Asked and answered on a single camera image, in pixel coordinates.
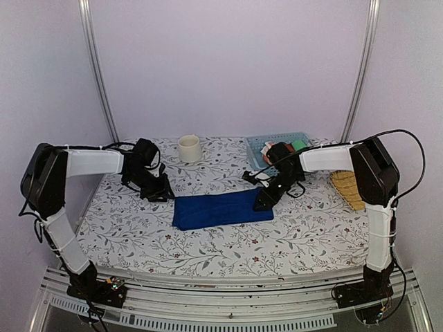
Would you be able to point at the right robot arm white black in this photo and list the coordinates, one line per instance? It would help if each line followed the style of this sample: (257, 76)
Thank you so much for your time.
(363, 173)

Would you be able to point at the cream ceramic cup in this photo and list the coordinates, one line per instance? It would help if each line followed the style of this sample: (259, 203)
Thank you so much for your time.
(189, 148)

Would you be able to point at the light blue plastic basket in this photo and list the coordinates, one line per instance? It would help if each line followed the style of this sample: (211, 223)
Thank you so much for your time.
(255, 144)

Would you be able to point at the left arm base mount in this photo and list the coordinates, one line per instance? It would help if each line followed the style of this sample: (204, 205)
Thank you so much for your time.
(111, 292)

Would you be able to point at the right aluminium frame post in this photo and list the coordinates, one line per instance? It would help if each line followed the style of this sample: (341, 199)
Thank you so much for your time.
(368, 43)

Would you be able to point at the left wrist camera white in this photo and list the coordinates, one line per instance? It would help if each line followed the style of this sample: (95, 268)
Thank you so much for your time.
(159, 171)

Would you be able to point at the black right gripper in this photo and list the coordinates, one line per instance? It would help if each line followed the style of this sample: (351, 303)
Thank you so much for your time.
(265, 196)

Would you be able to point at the front aluminium rail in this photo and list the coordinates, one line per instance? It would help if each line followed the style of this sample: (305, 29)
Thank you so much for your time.
(277, 303)

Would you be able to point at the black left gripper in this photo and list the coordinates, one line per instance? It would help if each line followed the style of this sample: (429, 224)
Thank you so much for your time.
(162, 191)

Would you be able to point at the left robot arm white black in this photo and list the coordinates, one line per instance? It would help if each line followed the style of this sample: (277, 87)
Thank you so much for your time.
(43, 187)

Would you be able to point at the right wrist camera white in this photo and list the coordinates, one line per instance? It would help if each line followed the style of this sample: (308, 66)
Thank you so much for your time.
(257, 178)

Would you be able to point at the left aluminium frame post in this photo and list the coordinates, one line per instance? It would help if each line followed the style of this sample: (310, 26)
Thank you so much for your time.
(92, 49)

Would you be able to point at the yellow bamboo tray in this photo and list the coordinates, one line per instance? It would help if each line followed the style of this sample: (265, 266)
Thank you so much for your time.
(345, 184)

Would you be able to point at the orange bunny pattern towel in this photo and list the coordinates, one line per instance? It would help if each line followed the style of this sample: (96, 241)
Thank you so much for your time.
(268, 155)

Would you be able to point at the blue towel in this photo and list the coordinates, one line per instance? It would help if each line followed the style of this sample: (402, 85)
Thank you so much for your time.
(205, 211)

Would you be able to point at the aluminium frame post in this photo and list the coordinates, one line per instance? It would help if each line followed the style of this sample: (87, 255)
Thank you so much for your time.
(368, 43)
(92, 49)

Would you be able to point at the green rolled towel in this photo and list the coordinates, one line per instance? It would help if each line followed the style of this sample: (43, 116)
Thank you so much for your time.
(299, 145)

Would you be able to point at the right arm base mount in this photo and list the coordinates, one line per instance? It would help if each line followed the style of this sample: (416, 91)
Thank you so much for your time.
(371, 288)

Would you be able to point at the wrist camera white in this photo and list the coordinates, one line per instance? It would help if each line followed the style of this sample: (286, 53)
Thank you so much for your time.
(159, 171)
(257, 178)

